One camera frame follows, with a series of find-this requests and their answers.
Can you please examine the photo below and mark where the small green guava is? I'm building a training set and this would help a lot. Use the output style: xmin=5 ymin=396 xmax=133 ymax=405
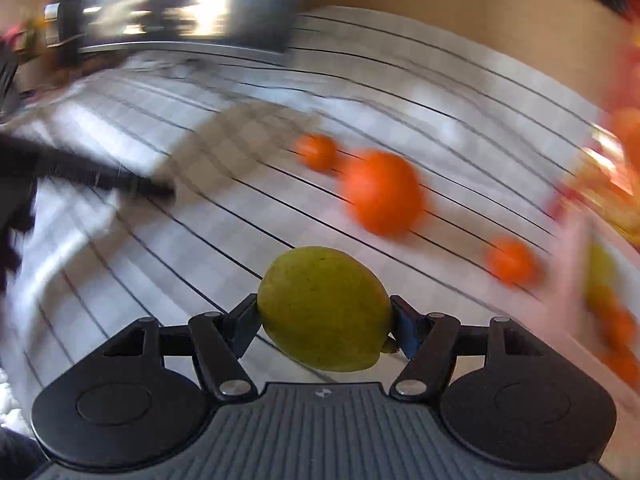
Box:
xmin=257 ymin=246 xmax=398 ymax=373

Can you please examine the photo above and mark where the large orange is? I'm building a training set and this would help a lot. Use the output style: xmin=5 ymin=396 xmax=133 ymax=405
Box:
xmin=340 ymin=150 xmax=426 ymax=237

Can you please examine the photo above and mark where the small mandarin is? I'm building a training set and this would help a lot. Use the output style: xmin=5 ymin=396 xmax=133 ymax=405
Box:
xmin=295 ymin=133 xmax=340 ymax=174

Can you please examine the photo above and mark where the pink gift box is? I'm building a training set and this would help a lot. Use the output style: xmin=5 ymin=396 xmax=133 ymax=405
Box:
xmin=544 ymin=204 xmax=639 ymax=416

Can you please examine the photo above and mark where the checked white tablecloth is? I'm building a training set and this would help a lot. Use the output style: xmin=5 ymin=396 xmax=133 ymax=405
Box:
xmin=1 ymin=6 xmax=639 ymax=479

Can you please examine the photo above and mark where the red snack bag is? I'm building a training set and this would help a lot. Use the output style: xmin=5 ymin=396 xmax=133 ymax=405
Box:
xmin=548 ymin=0 xmax=639 ymax=247

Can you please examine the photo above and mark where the black monitor on left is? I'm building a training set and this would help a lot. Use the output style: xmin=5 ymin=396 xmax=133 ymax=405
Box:
xmin=43 ymin=0 xmax=300 ymax=64

